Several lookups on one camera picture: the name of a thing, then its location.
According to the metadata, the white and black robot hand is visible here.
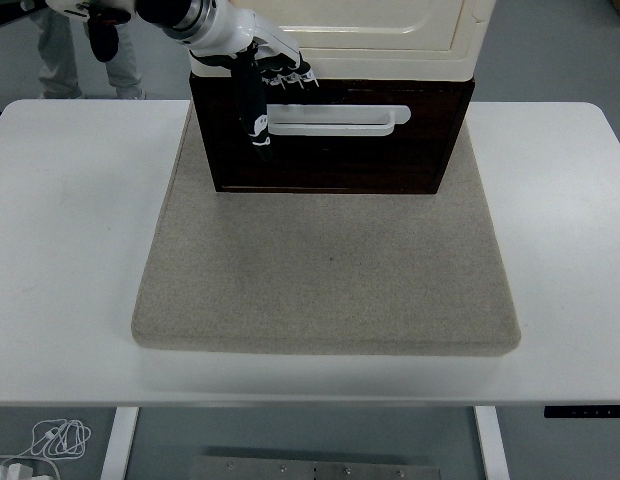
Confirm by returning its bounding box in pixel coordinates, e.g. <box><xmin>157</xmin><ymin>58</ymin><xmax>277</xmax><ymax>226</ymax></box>
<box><xmin>188</xmin><ymin>0</ymin><xmax>320</xmax><ymax>163</ymax></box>

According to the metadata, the white drawer handle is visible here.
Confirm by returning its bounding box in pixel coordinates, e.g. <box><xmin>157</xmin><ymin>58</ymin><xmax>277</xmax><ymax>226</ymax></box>
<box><xmin>263</xmin><ymin>103</ymin><xmax>412</xmax><ymax>138</ymax></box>

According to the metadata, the dark wooden drawer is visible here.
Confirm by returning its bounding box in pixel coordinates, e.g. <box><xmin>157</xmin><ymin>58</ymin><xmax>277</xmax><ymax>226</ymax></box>
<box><xmin>194</xmin><ymin>87</ymin><xmax>466</xmax><ymax>194</ymax></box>

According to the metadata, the dark wooden drawer case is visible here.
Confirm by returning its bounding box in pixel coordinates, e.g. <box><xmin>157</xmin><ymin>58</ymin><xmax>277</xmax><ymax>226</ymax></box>
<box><xmin>188</xmin><ymin>72</ymin><xmax>477</xmax><ymax>196</ymax></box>

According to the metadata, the person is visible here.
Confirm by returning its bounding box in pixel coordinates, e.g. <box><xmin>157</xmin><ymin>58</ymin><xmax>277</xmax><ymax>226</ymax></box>
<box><xmin>37</xmin><ymin>7</ymin><xmax>147</xmax><ymax>101</ymax></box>

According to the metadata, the beige fabric mat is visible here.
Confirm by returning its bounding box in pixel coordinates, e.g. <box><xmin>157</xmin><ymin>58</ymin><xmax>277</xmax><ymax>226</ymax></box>
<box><xmin>128</xmin><ymin>102</ymin><xmax>522</xmax><ymax>357</ymax></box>

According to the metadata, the white table leg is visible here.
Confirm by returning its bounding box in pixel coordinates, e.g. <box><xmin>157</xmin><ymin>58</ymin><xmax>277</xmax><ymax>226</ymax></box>
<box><xmin>472</xmin><ymin>407</ymin><xmax>511</xmax><ymax>480</ymax></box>
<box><xmin>98</xmin><ymin>407</ymin><xmax>140</xmax><ymax>480</ymax></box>

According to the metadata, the grey metal plate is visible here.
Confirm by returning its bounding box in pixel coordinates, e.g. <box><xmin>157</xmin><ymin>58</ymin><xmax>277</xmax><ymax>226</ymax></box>
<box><xmin>189</xmin><ymin>455</ymin><xmax>443</xmax><ymax>480</ymax></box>

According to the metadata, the white charger adapter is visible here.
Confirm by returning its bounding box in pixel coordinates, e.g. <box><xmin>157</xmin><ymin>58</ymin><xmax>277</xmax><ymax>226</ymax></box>
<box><xmin>0</xmin><ymin>462</ymin><xmax>39</xmax><ymax>480</ymax></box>

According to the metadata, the black table control panel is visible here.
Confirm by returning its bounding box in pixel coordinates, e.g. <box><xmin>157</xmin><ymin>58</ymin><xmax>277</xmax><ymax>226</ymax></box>
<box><xmin>543</xmin><ymin>405</ymin><xmax>620</xmax><ymax>420</ymax></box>

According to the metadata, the white cable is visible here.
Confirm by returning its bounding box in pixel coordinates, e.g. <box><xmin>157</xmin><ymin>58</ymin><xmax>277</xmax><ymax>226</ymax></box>
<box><xmin>0</xmin><ymin>418</ymin><xmax>93</xmax><ymax>480</ymax></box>

